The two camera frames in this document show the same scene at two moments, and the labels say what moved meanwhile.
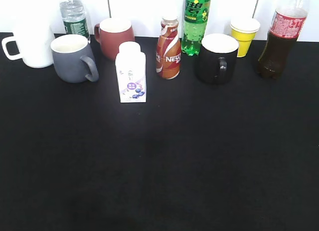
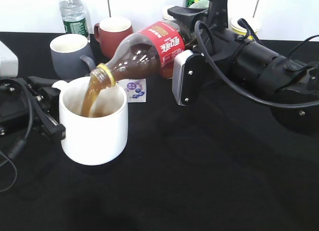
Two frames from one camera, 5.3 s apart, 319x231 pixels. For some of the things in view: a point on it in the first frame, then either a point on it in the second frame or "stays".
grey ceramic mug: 72,56 stays
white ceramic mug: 36,41 -> 95,120
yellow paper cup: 244,29 stays
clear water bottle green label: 74,21 stays
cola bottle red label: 287,24 -> 169,38
